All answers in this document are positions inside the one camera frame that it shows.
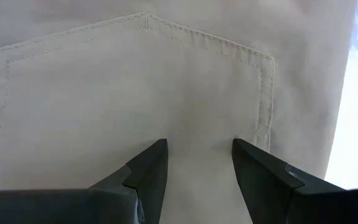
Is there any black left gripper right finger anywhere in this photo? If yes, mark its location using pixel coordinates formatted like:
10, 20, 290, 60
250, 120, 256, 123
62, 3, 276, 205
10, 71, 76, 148
231, 138, 346, 224

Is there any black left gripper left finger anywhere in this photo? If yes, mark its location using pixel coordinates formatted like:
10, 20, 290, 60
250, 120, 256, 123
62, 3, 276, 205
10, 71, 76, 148
88, 138, 169, 224

